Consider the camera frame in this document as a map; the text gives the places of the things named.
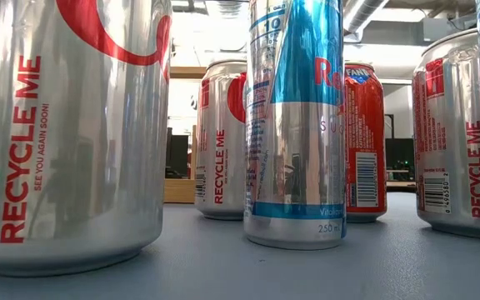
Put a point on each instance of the wooden slatted shelf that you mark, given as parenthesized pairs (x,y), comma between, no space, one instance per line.
(179,191)

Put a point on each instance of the silver Diet Coke can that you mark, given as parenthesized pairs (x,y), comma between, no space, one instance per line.
(77,146)
(448,146)
(221,166)

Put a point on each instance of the blue-grey table mat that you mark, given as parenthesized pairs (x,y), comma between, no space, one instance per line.
(223,275)

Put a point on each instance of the red Fanta can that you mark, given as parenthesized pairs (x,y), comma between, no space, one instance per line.
(367,125)

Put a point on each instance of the black monitor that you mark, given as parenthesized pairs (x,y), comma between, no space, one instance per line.
(398,152)

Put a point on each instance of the silver ceiling duct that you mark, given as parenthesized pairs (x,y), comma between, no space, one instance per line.
(361,16)

